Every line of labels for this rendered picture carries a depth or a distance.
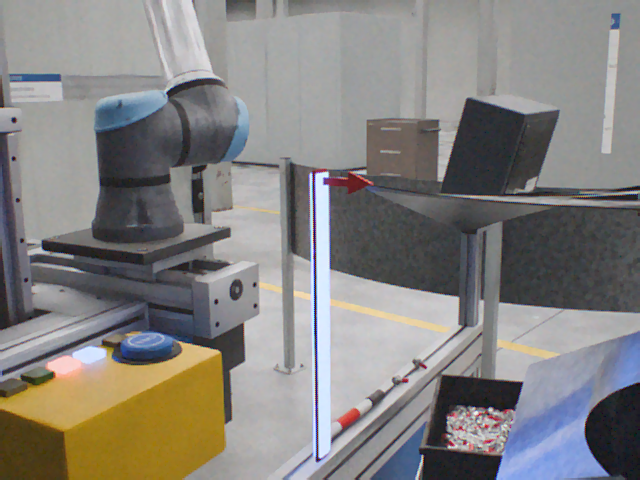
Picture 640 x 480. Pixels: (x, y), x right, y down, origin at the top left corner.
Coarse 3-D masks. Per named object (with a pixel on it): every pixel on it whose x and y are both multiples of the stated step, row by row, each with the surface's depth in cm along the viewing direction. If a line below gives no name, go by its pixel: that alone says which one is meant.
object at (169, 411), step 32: (192, 352) 57; (32, 384) 51; (64, 384) 51; (96, 384) 51; (128, 384) 51; (160, 384) 51; (192, 384) 54; (0, 416) 47; (32, 416) 46; (64, 416) 46; (96, 416) 46; (128, 416) 49; (160, 416) 52; (192, 416) 55; (224, 416) 58; (0, 448) 48; (32, 448) 46; (64, 448) 44; (96, 448) 47; (128, 448) 49; (160, 448) 52; (192, 448) 55; (224, 448) 59
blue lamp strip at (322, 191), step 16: (320, 176) 74; (320, 192) 74; (320, 208) 75; (320, 224) 75; (320, 240) 75; (320, 256) 76; (320, 272) 76; (320, 288) 76; (320, 304) 77; (320, 320) 77; (320, 336) 77; (320, 352) 78; (320, 368) 78; (320, 384) 79; (320, 400) 79; (320, 416) 79; (320, 432) 80; (320, 448) 80
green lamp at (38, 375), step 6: (30, 372) 51; (36, 372) 51; (42, 372) 51; (48, 372) 51; (54, 372) 52; (24, 378) 51; (30, 378) 51; (36, 378) 51; (42, 378) 51; (48, 378) 51; (36, 384) 51
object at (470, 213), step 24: (384, 192) 62; (408, 192) 60; (552, 192) 63; (576, 192) 61; (600, 192) 60; (624, 192) 60; (432, 216) 75; (456, 216) 75; (480, 216) 74; (504, 216) 75
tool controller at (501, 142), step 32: (480, 96) 127; (512, 96) 140; (480, 128) 123; (512, 128) 120; (544, 128) 132; (480, 160) 124; (512, 160) 122; (448, 192) 128; (480, 192) 125; (512, 192) 126
